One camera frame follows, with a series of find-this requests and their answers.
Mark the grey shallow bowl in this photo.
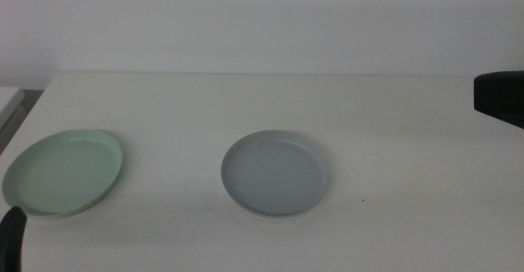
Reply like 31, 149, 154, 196
220, 129, 332, 218

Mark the white shallow bowl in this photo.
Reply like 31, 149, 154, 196
228, 196, 327, 220

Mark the pale green shallow bowl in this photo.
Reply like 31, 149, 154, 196
1, 129, 124, 219

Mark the white side table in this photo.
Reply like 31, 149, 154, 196
0, 86, 27, 152

